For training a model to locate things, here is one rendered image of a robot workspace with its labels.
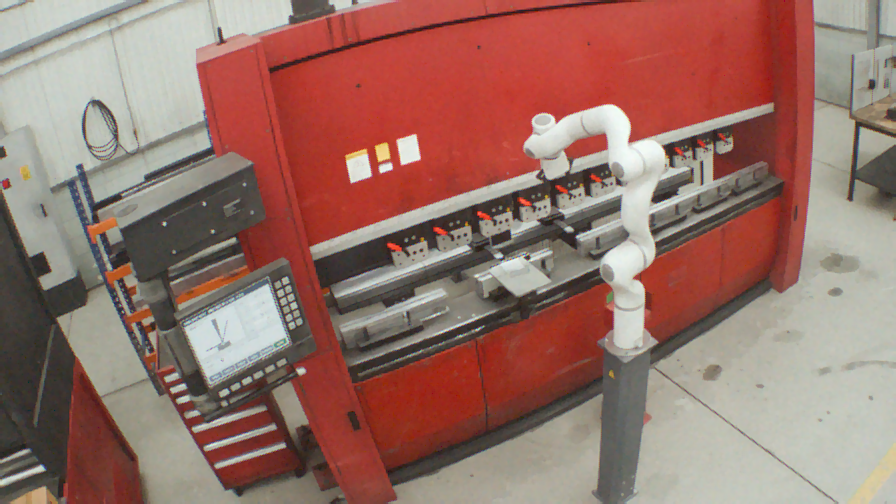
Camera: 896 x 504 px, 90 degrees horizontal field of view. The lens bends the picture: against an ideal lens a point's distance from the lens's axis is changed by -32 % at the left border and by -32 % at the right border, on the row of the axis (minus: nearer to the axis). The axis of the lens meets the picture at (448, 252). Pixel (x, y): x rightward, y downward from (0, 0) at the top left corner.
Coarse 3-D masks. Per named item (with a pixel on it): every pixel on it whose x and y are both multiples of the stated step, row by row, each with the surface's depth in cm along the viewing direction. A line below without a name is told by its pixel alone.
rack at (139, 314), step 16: (80, 176) 355; (80, 208) 322; (96, 224) 333; (112, 224) 337; (96, 240) 336; (112, 272) 348; (128, 272) 354; (240, 272) 397; (112, 288) 351; (128, 288) 402; (192, 288) 384; (208, 288) 388; (128, 304) 407; (128, 320) 364; (144, 336) 413; (144, 352) 380; (144, 368) 382; (160, 384) 394
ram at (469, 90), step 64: (640, 0) 267; (704, 0) 279; (768, 0) 299; (320, 64) 218; (384, 64) 229; (448, 64) 240; (512, 64) 251; (576, 64) 263; (640, 64) 277; (704, 64) 295; (768, 64) 318; (320, 128) 229; (384, 128) 240; (448, 128) 251; (512, 128) 263; (640, 128) 292; (704, 128) 312; (320, 192) 239; (384, 192) 251; (448, 192) 263; (320, 256) 250
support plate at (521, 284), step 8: (528, 264) 288; (488, 272) 289; (496, 272) 286; (504, 272) 285; (528, 272) 282; (536, 272) 281; (504, 280) 279; (512, 280) 278; (520, 280) 277; (528, 280) 276; (536, 280) 275; (544, 280) 274; (512, 288) 273; (520, 288) 272; (528, 288) 271; (536, 288) 270; (520, 296) 268
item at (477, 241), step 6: (474, 234) 313; (474, 240) 308; (480, 240) 307; (486, 240) 308; (468, 246) 314; (474, 246) 306; (480, 246) 307; (486, 246) 307; (492, 252) 301; (498, 252) 300; (498, 258) 296
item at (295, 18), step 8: (296, 0) 211; (304, 0) 211; (312, 0) 212; (320, 0) 213; (328, 0) 218; (352, 0) 238; (296, 8) 213; (304, 8) 212; (312, 8) 213; (320, 8) 215; (328, 8) 215; (296, 16) 214; (304, 16) 212; (312, 16) 213; (320, 16) 214
